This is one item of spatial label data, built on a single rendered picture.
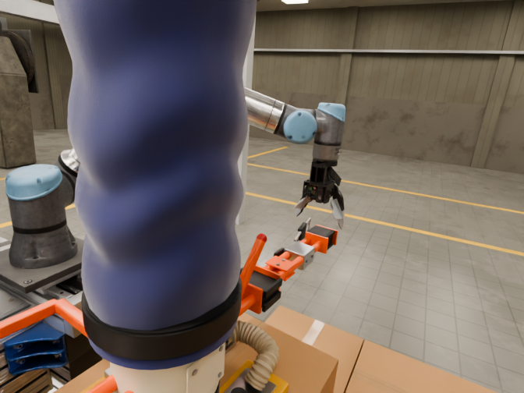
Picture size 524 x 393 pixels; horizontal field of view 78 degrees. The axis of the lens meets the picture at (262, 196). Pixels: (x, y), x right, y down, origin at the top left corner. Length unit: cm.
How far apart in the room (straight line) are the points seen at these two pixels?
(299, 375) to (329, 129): 59
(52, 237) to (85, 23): 69
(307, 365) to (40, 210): 72
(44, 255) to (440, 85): 993
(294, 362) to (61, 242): 65
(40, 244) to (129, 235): 61
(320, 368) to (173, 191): 55
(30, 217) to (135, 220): 61
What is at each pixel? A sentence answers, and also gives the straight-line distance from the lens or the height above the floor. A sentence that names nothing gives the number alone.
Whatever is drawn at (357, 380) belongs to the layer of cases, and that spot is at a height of 54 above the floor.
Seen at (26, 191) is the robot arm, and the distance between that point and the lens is 94.
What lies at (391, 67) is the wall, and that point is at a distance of 1038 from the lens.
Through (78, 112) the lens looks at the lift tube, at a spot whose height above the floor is 145.
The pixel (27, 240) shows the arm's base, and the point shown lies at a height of 111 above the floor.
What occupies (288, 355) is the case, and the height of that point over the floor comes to 94.
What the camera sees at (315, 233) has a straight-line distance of 100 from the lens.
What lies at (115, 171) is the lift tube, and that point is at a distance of 37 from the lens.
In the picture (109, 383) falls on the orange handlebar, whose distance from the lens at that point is 57.
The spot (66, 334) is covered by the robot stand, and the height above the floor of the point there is 90.
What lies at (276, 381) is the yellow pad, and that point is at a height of 96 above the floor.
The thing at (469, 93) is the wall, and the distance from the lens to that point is 1029.
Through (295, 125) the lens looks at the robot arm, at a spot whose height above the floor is 143.
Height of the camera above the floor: 149
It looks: 18 degrees down
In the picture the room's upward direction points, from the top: 4 degrees clockwise
